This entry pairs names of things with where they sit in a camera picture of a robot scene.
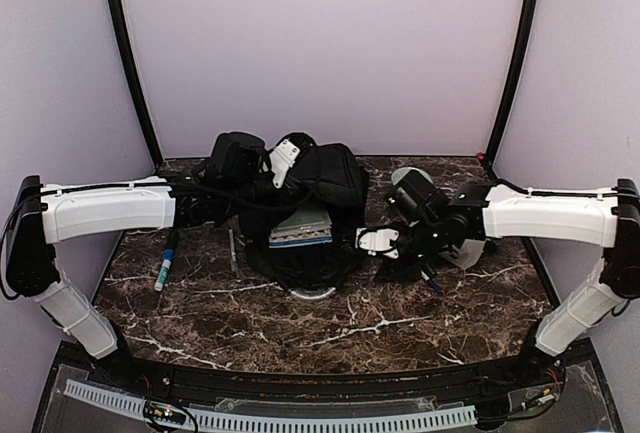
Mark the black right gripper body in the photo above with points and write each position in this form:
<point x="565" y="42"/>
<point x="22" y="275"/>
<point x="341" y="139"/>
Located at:
<point x="426" y="240"/>

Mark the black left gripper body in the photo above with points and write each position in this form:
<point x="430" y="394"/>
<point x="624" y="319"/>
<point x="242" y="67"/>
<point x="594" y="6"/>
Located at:
<point x="242" y="197"/>

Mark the white pouch bag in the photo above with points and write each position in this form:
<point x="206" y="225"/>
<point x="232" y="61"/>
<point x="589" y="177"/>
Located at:
<point x="466" y="255"/>

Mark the dog picture book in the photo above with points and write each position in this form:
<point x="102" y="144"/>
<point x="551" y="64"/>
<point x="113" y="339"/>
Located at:
<point x="291" y="242"/>

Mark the grey notebook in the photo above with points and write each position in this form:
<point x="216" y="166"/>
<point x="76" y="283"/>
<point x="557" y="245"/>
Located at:
<point x="308" y="218"/>

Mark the black student bag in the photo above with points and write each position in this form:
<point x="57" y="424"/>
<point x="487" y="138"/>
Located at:
<point x="315" y="269"/>

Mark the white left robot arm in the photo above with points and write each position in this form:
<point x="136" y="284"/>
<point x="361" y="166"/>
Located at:
<point x="45" y="215"/>

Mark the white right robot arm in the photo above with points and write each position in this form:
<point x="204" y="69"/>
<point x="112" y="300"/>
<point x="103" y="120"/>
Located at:
<point x="457" y="227"/>

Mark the clear silver pen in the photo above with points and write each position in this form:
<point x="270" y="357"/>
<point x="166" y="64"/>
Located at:
<point x="233" y="252"/>

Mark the pale green ceramic bowl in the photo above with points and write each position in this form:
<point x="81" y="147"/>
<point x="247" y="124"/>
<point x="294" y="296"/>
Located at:
<point x="401" y="172"/>

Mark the green white marker pen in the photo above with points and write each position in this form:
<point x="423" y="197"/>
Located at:
<point x="167" y="260"/>

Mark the small circuit board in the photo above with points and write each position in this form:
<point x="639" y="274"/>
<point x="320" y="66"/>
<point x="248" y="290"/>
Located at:
<point x="163" y="414"/>

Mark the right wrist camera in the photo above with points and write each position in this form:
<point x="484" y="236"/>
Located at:
<point x="377" y="241"/>

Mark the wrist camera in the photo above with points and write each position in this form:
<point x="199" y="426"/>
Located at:
<point x="282" y="158"/>
<point x="377" y="241"/>

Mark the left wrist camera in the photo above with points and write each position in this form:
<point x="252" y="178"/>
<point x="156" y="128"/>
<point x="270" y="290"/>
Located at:
<point x="282" y="158"/>

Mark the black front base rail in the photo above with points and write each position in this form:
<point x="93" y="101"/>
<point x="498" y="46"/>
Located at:
<point x="473" y="383"/>

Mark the white slotted cable duct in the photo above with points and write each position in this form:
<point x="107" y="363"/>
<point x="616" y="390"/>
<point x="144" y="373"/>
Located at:
<point x="235" y="415"/>

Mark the left black corner post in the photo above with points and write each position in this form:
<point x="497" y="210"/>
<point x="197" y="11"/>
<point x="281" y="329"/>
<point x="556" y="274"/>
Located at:
<point x="129" y="66"/>

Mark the black corner post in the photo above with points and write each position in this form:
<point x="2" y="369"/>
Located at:
<point x="129" y="66"/>
<point x="518" y="55"/>

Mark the right black corner post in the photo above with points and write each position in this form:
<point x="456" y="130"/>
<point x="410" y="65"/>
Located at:
<point x="518" y="55"/>

